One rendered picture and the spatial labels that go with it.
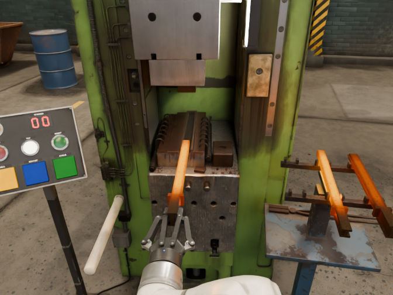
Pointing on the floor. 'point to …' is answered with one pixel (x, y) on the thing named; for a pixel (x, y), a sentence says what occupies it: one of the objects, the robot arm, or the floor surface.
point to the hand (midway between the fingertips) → (173, 208)
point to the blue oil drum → (54, 58)
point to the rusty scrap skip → (8, 41)
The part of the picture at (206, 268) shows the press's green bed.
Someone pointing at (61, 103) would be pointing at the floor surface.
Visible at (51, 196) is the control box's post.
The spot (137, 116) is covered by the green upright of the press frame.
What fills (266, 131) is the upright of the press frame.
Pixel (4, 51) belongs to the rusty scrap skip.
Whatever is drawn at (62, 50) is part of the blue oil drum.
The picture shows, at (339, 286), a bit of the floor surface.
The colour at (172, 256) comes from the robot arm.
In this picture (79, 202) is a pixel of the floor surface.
